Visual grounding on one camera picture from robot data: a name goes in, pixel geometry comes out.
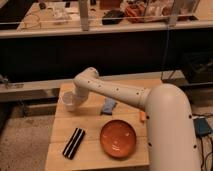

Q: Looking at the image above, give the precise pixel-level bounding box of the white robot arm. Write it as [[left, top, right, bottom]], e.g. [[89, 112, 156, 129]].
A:
[[74, 67, 201, 171]]

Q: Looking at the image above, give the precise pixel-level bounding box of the blue crumpled cloth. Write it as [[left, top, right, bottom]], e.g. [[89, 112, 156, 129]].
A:
[[101, 97, 117, 115]]

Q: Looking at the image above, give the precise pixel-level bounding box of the black white striped block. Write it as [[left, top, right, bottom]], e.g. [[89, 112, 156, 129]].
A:
[[62, 128, 85, 160]]

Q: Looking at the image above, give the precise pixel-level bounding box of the orange plate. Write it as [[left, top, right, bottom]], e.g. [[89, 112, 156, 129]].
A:
[[100, 120, 137, 159]]

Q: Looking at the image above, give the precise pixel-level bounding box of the black bag on bench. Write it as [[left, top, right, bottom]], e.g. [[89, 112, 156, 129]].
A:
[[102, 10, 124, 25]]

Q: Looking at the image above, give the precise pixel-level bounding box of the orange red object on bench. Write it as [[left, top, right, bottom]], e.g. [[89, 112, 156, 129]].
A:
[[125, 4, 145, 23]]

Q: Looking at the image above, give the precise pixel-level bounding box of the black power adapter box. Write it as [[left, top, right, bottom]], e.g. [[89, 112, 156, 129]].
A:
[[194, 118, 213, 136]]

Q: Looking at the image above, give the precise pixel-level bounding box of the metal rail beam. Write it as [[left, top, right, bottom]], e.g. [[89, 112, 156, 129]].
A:
[[0, 80, 62, 102]]

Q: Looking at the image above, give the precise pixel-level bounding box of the grey metal post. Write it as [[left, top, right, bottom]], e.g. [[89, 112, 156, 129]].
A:
[[168, 0, 182, 27], [79, 0, 89, 31]]

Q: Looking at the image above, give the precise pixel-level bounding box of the grey metal post right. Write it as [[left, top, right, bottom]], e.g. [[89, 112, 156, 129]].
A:
[[168, 0, 182, 27]]

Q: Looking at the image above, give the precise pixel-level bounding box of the black cable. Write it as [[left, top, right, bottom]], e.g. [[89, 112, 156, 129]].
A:
[[198, 133, 213, 171]]

